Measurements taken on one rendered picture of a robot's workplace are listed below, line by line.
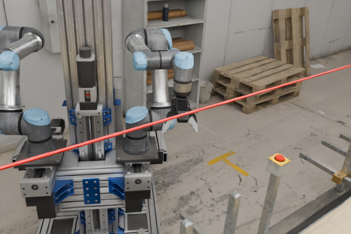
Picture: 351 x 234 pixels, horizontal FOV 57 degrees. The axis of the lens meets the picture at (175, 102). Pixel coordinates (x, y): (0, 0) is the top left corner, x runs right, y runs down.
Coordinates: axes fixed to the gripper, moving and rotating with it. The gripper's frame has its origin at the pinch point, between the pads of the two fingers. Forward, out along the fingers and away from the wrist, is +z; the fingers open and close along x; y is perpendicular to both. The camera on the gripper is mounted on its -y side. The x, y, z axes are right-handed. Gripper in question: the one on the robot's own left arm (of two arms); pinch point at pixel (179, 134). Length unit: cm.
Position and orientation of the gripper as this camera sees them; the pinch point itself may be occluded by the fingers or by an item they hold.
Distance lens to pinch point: 141.2
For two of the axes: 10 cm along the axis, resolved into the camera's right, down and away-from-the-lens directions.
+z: -0.5, 9.0, 4.4
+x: -9.9, 0.2, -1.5
